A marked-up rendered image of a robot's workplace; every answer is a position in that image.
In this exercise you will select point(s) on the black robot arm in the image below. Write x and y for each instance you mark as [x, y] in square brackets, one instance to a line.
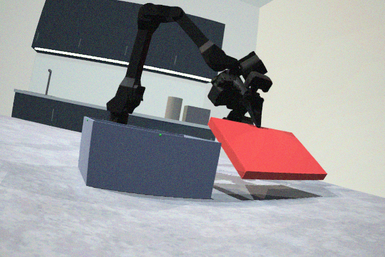
[130, 92]

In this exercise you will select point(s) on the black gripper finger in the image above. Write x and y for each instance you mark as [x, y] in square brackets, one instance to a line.
[241, 119]
[254, 105]

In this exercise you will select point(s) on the red lid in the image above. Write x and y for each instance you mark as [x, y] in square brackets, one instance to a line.
[265, 153]

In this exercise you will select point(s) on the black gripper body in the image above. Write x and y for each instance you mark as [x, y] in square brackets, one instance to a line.
[253, 82]

